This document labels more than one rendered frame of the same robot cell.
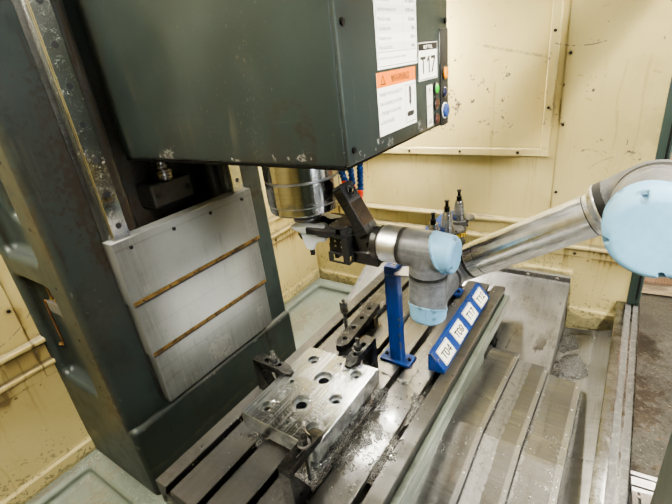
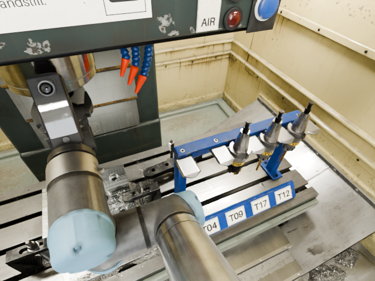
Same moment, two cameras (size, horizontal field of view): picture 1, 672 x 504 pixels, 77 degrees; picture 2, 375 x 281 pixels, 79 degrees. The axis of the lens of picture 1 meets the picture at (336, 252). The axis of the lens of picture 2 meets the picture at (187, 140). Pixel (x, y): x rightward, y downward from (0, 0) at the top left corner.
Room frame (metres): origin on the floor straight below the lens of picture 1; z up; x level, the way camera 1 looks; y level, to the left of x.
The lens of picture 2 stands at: (0.67, -0.36, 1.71)
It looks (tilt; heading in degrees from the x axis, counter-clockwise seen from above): 46 degrees down; 27
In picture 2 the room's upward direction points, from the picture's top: 3 degrees clockwise
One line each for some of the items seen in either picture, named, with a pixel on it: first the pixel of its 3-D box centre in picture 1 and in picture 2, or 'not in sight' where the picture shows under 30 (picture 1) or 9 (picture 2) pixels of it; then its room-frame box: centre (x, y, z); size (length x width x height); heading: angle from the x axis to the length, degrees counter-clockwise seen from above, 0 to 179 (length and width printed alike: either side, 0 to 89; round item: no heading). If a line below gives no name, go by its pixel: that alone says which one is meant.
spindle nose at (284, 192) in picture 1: (301, 180); (41, 44); (0.89, 0.05, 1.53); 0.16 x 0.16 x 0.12
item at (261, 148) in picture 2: not in sight; (254, 145); (1.18, -0.32, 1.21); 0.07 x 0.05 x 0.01; 53
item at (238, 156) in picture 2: not in sight; (239, 150); (1.14, -0.29, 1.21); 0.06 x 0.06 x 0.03
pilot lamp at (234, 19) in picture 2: not in sight; (233, 19); (0.97, -0.26, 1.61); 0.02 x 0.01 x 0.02; 143
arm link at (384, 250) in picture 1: (392, 242); (76, 174); (0.77, -0.11, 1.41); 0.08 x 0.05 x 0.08; 143
